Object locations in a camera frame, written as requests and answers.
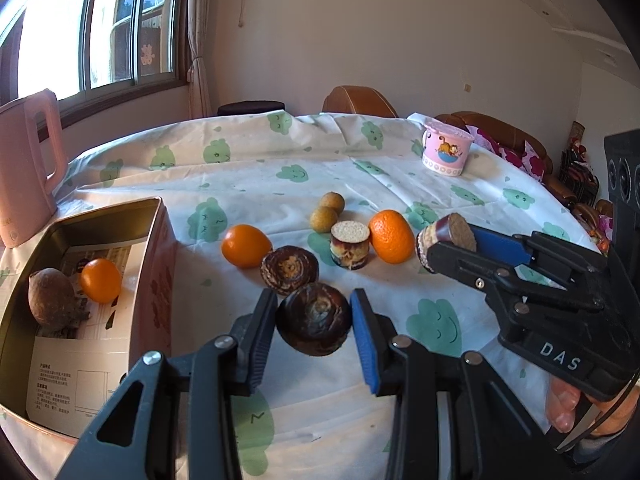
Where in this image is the tan longan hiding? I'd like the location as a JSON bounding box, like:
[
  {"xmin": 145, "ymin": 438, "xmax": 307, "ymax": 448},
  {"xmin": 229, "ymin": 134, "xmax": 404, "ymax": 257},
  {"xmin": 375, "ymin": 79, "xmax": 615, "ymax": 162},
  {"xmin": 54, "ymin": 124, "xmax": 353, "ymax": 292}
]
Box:
[
  {"xmin": 310, "ymin": 206, "xmax": 340, "ymax": 233},
  {"xmin": 320, "ymin": 191, "xmax": 345, "ymax": 216}
]

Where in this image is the smooth orange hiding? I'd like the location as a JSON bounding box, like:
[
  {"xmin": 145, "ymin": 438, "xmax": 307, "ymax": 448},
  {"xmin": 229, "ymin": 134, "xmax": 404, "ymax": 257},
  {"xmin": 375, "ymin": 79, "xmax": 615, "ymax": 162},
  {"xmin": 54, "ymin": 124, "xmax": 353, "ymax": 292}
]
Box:
[{"xmin": 221, "ymin": 224, "xmax": 273, "ymax": 268}]

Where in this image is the brown leather sofa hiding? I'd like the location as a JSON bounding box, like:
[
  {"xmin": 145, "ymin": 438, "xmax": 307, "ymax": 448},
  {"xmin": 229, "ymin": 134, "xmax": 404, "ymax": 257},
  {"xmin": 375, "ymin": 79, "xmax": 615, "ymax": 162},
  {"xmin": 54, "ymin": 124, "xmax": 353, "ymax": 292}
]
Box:
[{"xmin": 435, "ymin": 111, "xmax": 615, "ymax": 221}]

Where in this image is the beige curtain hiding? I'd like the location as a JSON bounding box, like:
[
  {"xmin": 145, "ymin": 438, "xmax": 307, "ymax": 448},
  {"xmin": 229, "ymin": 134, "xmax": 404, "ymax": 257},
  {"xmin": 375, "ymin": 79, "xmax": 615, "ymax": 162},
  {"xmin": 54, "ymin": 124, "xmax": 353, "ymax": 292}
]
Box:
[{"xmin": 187, "ymin": 0, "xmax": 214, "ymax": 121}]

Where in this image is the dark brown round cake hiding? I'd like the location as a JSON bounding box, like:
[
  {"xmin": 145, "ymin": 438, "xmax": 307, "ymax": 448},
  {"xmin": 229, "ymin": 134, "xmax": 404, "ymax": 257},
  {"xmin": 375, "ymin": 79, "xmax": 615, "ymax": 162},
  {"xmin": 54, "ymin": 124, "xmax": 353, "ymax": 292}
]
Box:
[{"xmin": 276, "ymin": 282, "xmax": 352, "ymax": 357}]

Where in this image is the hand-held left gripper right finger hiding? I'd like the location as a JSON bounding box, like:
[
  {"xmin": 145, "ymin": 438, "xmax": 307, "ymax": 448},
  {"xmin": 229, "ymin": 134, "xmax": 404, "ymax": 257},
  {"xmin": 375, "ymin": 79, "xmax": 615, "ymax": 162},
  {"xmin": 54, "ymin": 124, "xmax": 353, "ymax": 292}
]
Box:
[{"xmin": 350, "ymin": 288, "xmax": 568, "ymax": 480}]

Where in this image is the floral cushion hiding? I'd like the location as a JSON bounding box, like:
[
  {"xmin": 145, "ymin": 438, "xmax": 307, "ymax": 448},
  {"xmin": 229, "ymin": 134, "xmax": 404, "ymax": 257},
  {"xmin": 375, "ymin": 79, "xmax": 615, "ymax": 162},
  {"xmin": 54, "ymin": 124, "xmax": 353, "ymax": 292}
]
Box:
[{"xmin": 472, "ymin": 127, "xmax": 547, "ymax": 182}]

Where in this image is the dimpled mandarin orange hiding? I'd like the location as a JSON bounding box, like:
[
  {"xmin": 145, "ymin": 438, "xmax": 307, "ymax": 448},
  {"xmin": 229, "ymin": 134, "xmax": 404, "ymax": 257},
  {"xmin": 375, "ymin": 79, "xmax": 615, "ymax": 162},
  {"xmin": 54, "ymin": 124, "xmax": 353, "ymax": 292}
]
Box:
[{"xmin": 368, "ymin": 209, "xmax": 416, "ymax": 265}]

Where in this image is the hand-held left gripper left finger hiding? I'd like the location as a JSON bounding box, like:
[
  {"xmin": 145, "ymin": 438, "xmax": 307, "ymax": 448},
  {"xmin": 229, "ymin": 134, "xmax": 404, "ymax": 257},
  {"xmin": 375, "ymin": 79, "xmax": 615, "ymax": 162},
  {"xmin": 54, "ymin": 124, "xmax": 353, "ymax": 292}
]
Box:
[{"xmin": 55, "ymin": 289, "xmax": 279, "ymax": 480}]

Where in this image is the brown leather chair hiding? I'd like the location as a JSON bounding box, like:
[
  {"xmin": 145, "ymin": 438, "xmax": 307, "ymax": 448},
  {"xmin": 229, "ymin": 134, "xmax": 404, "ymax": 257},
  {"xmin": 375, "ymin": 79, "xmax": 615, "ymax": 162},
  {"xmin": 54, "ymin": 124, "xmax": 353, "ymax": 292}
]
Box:
[{"xmin": 322, "ymin": 86, "xmax": 398, "ymax": 119}]

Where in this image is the small orange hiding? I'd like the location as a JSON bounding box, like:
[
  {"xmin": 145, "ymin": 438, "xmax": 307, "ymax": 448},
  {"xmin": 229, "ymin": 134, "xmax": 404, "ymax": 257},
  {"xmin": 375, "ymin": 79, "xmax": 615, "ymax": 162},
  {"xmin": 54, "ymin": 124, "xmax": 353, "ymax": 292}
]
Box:
[{"xmin": 80, "ymin": 258, "xmax": 123, "ymax": 305}]

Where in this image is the printed paper sheet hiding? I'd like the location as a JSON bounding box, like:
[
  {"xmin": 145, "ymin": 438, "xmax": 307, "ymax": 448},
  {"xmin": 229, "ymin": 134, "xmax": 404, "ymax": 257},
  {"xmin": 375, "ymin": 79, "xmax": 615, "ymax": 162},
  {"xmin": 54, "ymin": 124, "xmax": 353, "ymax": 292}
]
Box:
[{"xmin": 27, "ymin": 245, "xmax": 146, "ymax": 433}]

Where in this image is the dark round stool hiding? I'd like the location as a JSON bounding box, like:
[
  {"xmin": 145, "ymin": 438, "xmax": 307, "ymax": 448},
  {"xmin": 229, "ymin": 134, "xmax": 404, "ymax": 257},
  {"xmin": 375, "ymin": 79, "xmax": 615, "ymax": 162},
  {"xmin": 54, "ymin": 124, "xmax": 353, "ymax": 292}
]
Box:
[{"xmin": 217, "ymin": 101, "xmax": 286, "ymax": 117}]

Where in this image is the sliding glass window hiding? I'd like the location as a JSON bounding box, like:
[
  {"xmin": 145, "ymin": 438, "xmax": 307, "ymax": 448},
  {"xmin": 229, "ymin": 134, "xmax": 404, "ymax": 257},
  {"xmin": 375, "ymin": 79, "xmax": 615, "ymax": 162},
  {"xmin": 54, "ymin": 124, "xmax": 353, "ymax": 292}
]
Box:
[{"xmin": 0, "ymin": 0, "xmax": 191, "ymax": 117}]

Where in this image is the pink electric kettle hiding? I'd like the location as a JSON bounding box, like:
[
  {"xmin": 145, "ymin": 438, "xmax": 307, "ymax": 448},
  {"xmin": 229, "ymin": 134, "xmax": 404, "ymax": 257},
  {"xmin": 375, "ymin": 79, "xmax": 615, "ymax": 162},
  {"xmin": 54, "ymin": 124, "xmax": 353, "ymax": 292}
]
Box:
[{"xmin": 0, "ymin": 88, "xmax": 68, "ymax": 248}]

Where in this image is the pink tin box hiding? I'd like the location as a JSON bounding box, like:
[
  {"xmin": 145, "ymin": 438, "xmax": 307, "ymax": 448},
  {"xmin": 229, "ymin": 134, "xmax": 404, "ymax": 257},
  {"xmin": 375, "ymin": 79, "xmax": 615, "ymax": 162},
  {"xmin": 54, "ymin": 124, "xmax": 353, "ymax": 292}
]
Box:
[{"xmin": 0, "ymin": 197, "xmax": 177, "ymax": 443}]

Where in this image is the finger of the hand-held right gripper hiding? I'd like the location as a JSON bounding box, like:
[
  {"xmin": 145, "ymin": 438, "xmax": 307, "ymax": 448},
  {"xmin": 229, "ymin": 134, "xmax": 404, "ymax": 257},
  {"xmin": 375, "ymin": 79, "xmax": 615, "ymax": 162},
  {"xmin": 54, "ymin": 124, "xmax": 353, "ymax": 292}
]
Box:
[
  {"xmin": 426, "ymin": 240, "xmax": 602, "ymax": 339},
  {"xmin": 469, "ymin": 224, "xmax": 609, "ymax": 292}
]

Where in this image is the person's right hand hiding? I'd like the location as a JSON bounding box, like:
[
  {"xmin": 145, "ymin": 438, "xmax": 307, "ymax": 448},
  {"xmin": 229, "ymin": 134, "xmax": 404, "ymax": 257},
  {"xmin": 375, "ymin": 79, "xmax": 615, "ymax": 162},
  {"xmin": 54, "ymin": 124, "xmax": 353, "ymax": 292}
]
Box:
[{"xmin": 546, "ymin": 377, "xmax": 640, "ymax": 435}]

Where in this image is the pink cartoon cup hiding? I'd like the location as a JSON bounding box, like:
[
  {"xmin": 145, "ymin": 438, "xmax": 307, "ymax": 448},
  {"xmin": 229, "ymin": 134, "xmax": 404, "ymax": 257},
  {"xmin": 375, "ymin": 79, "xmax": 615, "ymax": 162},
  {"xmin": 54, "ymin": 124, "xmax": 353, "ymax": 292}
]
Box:
[{"xmin": 421, "ymin": 121, "xmax": 475, "ymax": 178}]

